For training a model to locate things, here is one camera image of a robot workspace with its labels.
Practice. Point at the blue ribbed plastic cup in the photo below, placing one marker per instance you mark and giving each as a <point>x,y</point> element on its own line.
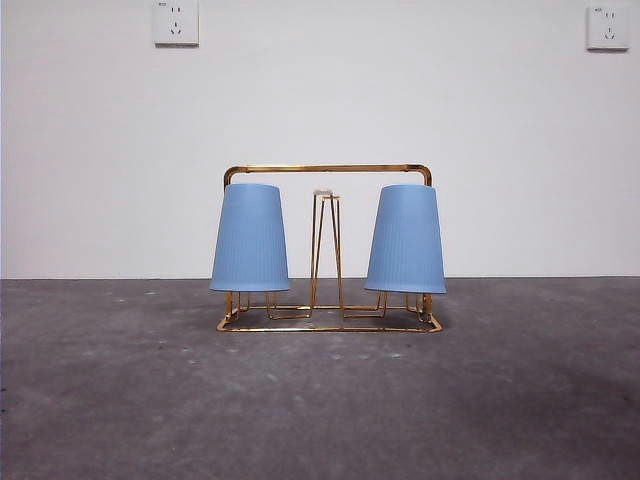
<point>250,240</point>
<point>405,240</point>

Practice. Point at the white wall socket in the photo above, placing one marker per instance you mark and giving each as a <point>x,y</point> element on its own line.
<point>176,25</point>
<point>608,29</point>

